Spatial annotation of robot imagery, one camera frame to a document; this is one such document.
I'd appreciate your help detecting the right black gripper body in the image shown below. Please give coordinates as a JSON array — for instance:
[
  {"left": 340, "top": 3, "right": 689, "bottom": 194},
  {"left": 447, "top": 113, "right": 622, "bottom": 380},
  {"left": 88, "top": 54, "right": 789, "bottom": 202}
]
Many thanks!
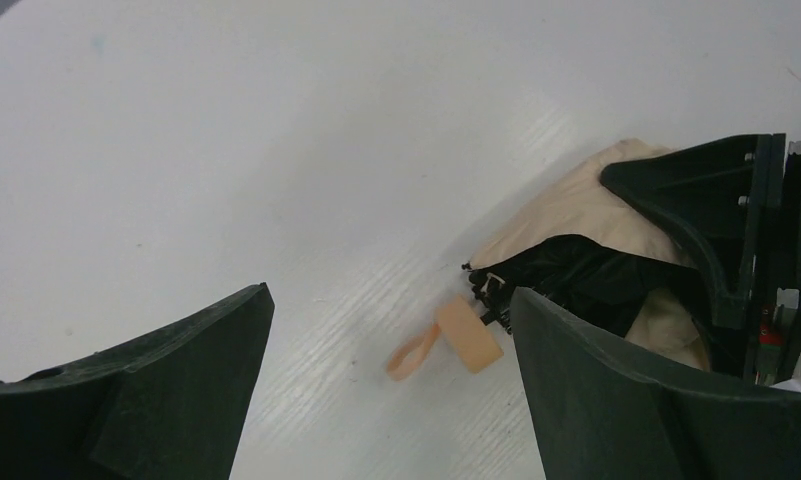
[{"left": 745, "top": 140, "right": 801, "bottom": 385}]

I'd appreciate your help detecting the black and beige umbrella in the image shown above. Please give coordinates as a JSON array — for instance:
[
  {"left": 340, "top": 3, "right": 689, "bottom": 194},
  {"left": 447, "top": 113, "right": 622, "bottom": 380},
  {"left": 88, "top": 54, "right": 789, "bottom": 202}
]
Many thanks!
[{"left": 385, "top": 139, "right": 711, "bottom": 381}]

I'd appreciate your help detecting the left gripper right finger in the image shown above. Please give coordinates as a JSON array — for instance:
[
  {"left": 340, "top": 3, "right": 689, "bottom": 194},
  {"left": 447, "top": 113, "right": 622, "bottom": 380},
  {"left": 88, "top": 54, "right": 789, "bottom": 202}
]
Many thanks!
[{"left": 510, "top": 288, "right": 801, "bottom": 479}]

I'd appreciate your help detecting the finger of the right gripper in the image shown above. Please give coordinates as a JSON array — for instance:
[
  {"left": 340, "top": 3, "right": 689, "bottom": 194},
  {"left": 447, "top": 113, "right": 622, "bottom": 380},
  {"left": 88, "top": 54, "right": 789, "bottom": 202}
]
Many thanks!
[{"left": 600, "top": 133, "right": 786, "bottom": 330}]

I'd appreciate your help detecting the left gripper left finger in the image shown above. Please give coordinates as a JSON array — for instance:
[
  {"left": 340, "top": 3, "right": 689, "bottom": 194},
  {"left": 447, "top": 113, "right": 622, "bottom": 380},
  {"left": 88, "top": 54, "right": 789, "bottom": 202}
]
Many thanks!
[{"left": 0, "top": 284, "right": 275, "bottom": 479}]

